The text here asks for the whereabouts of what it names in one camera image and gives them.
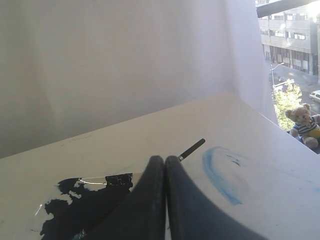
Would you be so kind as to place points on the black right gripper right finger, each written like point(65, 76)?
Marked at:
point(192, 216)

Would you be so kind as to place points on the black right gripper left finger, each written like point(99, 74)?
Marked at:
point(142, 215)

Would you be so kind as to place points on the black paintbrush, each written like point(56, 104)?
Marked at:
point(181, 157)

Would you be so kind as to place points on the white square plate with paint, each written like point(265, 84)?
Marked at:
point(76, 206)

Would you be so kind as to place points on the brown teddy bear striped shirt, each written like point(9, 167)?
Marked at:
point(306, 126)

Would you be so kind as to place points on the white backdrop curtain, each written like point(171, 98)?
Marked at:
point(68, 67)

